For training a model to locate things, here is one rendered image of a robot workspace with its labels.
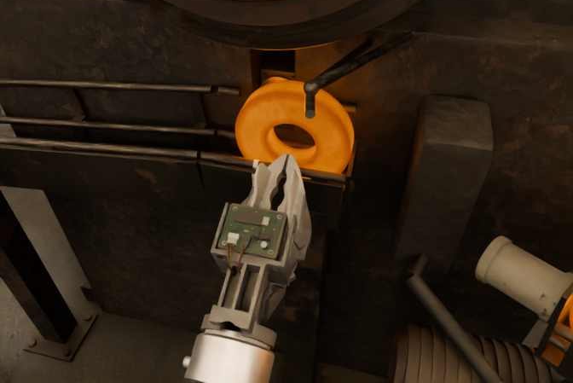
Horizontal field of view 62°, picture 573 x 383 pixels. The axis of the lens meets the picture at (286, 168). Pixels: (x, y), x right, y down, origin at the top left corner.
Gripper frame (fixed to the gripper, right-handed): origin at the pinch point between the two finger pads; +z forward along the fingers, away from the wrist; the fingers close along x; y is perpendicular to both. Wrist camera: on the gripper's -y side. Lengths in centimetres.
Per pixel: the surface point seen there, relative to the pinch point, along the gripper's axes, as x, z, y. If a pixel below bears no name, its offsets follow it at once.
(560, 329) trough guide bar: -31.3, -11.1, -4.3
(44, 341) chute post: 62, -21, -71
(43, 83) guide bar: 40.9, 10.5, -5.3
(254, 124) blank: 5.6, 5.8, -0.9
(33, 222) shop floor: 90, 11, -82
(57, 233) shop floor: 80, 9, -82
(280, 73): 4.8, 16.3, -3.0
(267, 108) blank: 3.8, 6.7, 1.8
